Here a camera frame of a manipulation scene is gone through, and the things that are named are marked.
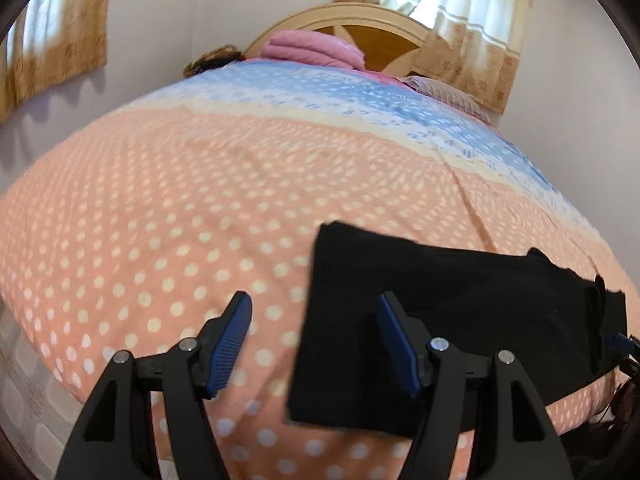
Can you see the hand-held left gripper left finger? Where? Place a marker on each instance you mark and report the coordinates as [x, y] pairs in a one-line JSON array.
[[230, 340]]

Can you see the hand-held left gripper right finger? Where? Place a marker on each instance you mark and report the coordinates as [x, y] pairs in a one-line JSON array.
[[400, 345]]

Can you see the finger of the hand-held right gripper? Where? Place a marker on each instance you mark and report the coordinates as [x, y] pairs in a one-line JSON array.
[[620, 344]]

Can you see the black pants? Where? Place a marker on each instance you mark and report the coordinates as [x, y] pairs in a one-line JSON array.
[[475, 290]]

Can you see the person's dark clothing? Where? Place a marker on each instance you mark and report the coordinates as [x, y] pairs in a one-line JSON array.
[[610, 450]]

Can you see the polka dot bedspread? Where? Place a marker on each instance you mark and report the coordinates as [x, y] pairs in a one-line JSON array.
[[175, 185]]

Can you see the white patterned mattress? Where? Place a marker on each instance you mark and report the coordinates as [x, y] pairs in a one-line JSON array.
[[25, 400]]

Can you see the striped pillow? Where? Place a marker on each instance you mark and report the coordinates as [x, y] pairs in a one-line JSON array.
[[450, 95]]

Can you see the pink bed sheet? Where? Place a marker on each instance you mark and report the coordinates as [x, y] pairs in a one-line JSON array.
[[377, 76]]

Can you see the folded pink blanket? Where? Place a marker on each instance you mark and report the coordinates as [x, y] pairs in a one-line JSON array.
[[312, 50]]

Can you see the wide beige floral curtain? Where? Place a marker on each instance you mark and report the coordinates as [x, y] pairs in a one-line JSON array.
[[475, 50]]

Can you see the wooden arched headboard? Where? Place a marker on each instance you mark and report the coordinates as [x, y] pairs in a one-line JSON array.
[[370, 35]]

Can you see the narrow beige floral curtain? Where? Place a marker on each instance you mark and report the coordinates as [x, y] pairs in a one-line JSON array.
[[55, 35]]

